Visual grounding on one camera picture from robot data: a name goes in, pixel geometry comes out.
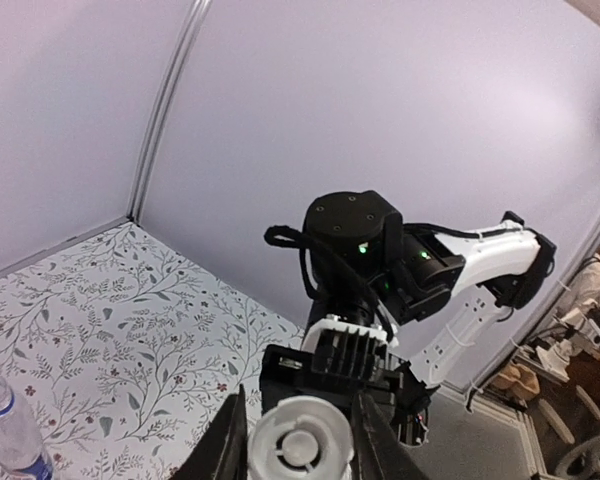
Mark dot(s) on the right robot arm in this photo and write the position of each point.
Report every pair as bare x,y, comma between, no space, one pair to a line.
395,304

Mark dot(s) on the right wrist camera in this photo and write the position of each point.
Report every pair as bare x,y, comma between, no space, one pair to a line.
345,350

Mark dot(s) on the right aluminium corner post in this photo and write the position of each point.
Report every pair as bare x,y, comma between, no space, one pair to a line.
190,29

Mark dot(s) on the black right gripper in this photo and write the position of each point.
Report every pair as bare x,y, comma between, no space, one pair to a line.
403,400

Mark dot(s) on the clear plastic bottle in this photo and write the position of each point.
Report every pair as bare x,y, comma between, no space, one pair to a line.
276,467

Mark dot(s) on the blue label plastic bottle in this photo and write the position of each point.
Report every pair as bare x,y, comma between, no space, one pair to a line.
23,454

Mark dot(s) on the white bottle cap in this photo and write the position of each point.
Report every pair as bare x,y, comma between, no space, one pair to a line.
301,428

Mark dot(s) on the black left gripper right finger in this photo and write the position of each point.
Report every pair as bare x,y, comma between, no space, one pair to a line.
378,453

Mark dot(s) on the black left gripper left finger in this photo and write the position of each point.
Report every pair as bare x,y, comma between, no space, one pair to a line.
221,452

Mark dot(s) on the floral patterned table mat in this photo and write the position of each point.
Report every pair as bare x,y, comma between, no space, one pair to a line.
126,350

